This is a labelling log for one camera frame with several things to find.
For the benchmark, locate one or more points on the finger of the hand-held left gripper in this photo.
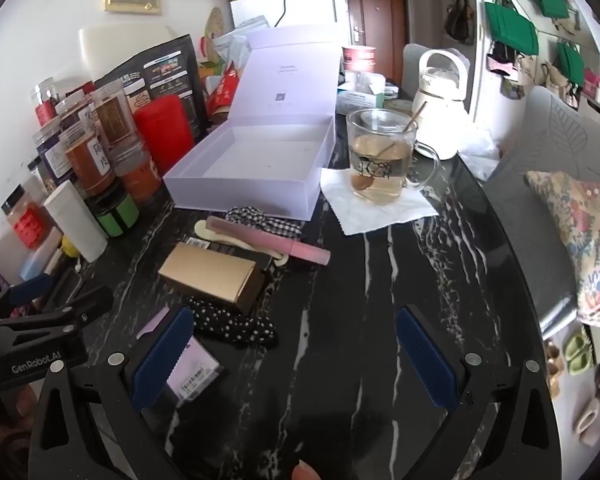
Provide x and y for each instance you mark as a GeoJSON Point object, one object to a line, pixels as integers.
{"type": "Point", "coordinates": [30, 287]}
{"type": "Point", "coordinates": [90, 302]}

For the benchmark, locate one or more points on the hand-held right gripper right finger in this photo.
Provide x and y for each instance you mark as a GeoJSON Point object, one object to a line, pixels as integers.
{"type": "Point", "coordinates": [427, 365]}

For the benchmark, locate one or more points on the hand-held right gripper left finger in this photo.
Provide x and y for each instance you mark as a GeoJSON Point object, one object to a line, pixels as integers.
{"type": "Point", "coordinates": [157, 360]}

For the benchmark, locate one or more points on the purple barcode packet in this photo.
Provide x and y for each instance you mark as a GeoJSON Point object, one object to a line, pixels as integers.
{"type": "Point", "coordinates": [195, 365]}

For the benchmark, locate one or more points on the black polka-dot scrunchie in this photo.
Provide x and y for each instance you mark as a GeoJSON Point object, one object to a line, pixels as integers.
{"type": "Point", "coordinates": [230, 322]}

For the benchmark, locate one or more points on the gold cardboard box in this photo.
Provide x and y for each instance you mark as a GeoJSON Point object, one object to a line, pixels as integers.
{"type": "Point", "coordinates": [212, 275]}

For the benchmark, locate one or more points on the cream hair claw clip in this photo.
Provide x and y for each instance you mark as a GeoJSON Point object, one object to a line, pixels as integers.
{"type": "Point", "coordinates": [230, 240]}

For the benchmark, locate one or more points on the pink cosmetic tube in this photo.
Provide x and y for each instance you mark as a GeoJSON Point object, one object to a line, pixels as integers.
{"type": "Point", "coordinates": [275, 242]}

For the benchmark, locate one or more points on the black white gingham scrunchie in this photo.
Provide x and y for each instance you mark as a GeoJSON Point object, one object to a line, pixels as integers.
{"type": "Point", "coordinates": [275, 220]}

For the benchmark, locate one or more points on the lavender hinged gift box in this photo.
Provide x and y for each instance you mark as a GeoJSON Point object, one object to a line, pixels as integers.
{"type": "Point", "coordinates": [260, 150]}

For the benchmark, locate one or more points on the person's right hand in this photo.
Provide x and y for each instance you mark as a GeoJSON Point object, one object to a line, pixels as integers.
{"type": "Point", "coordinates": [305, 472]}

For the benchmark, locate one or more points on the black flat case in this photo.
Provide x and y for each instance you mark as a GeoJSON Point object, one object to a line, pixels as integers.
{"type": "Point", "coordinates": [65, 287]}

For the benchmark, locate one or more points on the small yellow object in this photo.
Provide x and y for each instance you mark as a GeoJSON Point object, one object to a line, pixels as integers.
{"type": "Point", "coordinates": [70, 246]}

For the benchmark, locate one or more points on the red label clear bottle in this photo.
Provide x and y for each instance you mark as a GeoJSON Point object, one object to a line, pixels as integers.
{"type": "Point", "coordinates": [25, 220]}

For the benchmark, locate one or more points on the white squeeze tube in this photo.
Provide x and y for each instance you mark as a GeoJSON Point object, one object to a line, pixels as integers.
{"type": "Point", "coordinates": [75, 222]}

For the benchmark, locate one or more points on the green label black jar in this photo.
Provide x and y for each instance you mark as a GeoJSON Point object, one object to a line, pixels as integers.
{"type": "Point", "coordinates": [115, 212]}

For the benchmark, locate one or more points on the cluster of clear spice jars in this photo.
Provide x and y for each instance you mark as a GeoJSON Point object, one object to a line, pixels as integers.
{"type": "Point", "coordinates": [87, 155]}

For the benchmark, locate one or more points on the green slippers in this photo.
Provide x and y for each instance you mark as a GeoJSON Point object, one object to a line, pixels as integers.
{"type": "Point", "coordinates": [577, 355]}

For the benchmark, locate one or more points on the beige slipper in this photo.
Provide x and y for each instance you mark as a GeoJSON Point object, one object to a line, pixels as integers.
{"type": "Point", "coordinates": [587, 420]}

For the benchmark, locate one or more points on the white paper napkin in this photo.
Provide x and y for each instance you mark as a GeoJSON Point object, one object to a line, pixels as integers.
{"type": "Point", "coordinates": [350, 210]}

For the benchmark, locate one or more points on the red canister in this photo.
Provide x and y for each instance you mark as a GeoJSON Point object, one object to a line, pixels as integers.
{"type": "Point", "coordinates": [162, 135]}

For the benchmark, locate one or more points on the floral cushion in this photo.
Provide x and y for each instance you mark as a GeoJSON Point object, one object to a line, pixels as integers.
{"type": "Point", "coordinates": [580, 240]}

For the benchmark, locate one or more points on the glass mug with tea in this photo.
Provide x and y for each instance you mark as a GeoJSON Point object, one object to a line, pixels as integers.
{"type": "Point", "coordinates": [380, 160]}

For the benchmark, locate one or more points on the white plastic bag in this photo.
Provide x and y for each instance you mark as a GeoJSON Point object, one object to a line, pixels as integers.
{"type": "Point", "coordinates": [480, 152]}

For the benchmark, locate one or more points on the thin metal stirrer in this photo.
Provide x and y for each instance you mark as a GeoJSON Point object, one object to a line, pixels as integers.
{"type": "Point", "coordinates": [402, 132]}

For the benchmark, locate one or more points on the black printed pouch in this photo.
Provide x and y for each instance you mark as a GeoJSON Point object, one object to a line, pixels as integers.
{"type": "Point", "coordinates": [170, 70]}

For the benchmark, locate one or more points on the red snack packet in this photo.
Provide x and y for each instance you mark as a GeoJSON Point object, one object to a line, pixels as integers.
{"type": "Point", "coordinates": [222, 90]}

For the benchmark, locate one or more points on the grey leaf pattern chair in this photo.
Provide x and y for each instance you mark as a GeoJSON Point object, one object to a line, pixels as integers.
{"type": "Point", "coordinates": [530, 135]}
{"type": "Point", "coordinates": [415, 65]}

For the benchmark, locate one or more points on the white foam board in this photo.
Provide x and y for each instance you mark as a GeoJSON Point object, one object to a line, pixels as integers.
{"type": "Point", "coordinates": [120, 47]}

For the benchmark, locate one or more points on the pale tape roll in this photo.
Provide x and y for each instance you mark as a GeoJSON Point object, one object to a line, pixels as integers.
{"type": "Point", "coordinates": [399, 105]}

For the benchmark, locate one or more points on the white tissue box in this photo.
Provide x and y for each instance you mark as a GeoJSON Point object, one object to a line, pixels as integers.
{"type": "Point", "coordinates": [360, 92]}

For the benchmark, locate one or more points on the woven straw mat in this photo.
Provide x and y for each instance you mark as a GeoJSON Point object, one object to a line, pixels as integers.
{"type": "Point", "coordinates": [215, 30]}

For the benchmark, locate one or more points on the pale plastic packages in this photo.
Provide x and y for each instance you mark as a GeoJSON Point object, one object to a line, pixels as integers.
{"type": "Point", "coordinates": [240, 40]}

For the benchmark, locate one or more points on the dark hanging handbag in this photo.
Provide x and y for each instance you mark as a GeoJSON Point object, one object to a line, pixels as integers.
{"type": "Point", "coordinates": [459, 17]}

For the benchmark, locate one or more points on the brown door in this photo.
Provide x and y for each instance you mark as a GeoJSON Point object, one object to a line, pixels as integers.
{"type": "Point", "coordinates": [377, 15]}

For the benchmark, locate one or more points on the white refrigerator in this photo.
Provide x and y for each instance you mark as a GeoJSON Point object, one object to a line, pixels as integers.
{"type": "Point", "coordinates": [305, 7]}

